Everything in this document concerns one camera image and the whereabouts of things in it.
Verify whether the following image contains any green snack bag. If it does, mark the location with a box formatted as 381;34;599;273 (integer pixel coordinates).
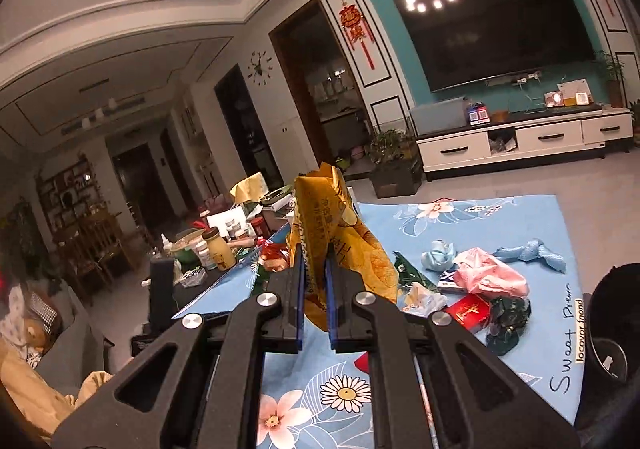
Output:
394;251;439;293

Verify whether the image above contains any blue white toothpaste box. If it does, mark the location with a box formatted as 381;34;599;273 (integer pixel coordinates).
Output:
436;271;465;293

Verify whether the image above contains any light blue bag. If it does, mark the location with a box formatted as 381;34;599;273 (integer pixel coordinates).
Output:
421;240;457;273

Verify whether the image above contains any red cigarette box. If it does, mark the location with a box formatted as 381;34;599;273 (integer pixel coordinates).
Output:
445;294;490;333

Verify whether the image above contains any pink plastic bag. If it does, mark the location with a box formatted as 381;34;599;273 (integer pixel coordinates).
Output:
454;247;529;299

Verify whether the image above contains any dark green wrapper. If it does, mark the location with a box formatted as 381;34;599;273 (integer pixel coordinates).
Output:
486;296;532;356

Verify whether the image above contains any light blue quilted cloth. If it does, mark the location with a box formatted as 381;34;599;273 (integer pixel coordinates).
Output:
492;239;566;273

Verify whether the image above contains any white tissue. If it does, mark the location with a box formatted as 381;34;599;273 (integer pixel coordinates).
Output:
402;282;447;318

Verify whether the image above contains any black trash bin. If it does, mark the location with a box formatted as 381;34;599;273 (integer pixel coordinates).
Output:
575;264;639;448

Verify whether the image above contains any red yellow snack bag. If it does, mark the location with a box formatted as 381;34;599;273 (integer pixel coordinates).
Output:
258;240;290;273

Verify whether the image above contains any blue floral tablecloth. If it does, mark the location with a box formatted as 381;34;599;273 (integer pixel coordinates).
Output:
171;194;586;449

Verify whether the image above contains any yellow jar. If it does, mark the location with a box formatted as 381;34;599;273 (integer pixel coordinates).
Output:
202;227;236;271

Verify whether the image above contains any potted plant in planter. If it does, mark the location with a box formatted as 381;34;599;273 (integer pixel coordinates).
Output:
369;129;423;198

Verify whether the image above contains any grey storage box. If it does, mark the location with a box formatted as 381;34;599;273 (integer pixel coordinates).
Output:
410;97;468;135

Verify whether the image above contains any white TV cabinet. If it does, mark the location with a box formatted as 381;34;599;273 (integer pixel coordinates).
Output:
416;105;634;181

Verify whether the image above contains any red Chinese knot decoration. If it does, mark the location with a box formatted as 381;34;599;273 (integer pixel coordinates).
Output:
338;0;375;70

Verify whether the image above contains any black flat screen television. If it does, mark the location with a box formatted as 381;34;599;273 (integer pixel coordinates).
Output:
394;0;596;91

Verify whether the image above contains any wall clock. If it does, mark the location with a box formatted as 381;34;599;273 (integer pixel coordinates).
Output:
247;51;273;86

